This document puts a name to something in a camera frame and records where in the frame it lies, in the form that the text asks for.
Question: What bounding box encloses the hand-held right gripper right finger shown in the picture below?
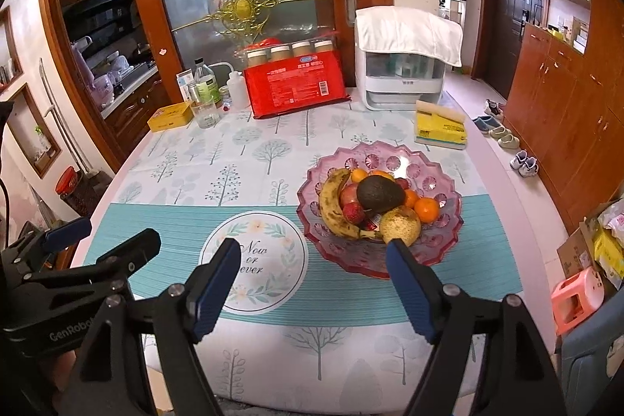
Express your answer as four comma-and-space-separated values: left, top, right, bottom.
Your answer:
385, 238, 569, 416

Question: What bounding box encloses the wooden floor cabinet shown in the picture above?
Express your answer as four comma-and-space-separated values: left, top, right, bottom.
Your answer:
502, 26, 624, 232

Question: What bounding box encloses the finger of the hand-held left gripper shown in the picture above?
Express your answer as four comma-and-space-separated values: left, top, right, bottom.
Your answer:
24, 228, 163, 300
7, 216, 93, 273

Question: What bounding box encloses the dark avocado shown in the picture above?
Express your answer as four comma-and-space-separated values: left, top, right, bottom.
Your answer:
356, 175, 405, 214

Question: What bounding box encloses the pair of beige shoes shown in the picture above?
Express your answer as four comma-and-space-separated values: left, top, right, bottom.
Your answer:
489, 126, 520, 150

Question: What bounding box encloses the pink plastic stool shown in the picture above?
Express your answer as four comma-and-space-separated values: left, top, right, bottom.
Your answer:
551, 266, 605, 336

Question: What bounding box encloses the red paper cup package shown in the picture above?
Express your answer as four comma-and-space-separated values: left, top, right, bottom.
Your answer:
234, 37, 352, 120

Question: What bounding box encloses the white carton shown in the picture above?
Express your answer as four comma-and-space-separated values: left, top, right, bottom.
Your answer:
176, 69, 195, 102

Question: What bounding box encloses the wooden kitchen cabinet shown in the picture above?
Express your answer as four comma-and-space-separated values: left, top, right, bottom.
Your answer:
101, 72, 169, 144

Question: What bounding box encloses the dark entrance door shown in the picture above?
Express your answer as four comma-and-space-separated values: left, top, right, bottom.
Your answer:
490, 0, 530, 85

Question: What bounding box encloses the yellow tissue pack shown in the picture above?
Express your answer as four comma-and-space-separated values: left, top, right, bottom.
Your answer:
414, 100, 468, 147

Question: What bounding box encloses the glass bottle green label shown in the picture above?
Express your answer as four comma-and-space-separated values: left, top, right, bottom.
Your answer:
193, 58, 220, 105

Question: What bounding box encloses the yellow pear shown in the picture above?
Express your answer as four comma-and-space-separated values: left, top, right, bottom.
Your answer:
379, 205, 422, 247

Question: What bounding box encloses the cardboard box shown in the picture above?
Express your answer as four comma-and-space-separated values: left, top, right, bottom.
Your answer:
556, 202, 624, 290

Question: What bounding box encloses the spotted yellow banana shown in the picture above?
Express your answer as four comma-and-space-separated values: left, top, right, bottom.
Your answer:
319, 167, 383, 241

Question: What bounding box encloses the red apple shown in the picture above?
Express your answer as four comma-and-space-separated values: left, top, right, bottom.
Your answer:
340, 184, 362, 208

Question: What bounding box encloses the red lid jar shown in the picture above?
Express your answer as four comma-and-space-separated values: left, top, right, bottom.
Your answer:
55, 166, 83, 202

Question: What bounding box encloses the white countertop appliance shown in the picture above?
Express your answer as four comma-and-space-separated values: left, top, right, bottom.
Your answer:
354, 7, 447, 111

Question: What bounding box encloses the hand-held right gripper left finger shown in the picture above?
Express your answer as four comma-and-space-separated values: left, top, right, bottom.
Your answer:
58, 237, 243, 416

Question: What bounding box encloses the wooden framed wall niche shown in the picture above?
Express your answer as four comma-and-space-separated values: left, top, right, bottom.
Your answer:
7, 82, 63, 179

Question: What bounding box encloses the grey blue chair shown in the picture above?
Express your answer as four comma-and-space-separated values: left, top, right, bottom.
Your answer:
560, 289, 624, 416

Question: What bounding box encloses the clear drinking glass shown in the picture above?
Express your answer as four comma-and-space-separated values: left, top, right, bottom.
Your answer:
191, 101, 218, 129

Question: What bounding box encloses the white cloth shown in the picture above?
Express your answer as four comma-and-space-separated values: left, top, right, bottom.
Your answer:
356, 5, 464, 67

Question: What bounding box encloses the pair of white sneakers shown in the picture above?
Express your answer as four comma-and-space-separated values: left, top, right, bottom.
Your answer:
510, 150, 539, 178

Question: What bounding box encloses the yellow tin box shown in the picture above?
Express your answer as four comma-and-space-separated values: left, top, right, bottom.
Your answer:
147, 101, 194, 133

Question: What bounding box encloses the pink plastic fruit bowl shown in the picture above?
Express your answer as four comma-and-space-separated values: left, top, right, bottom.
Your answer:
296, 140, 464, 280

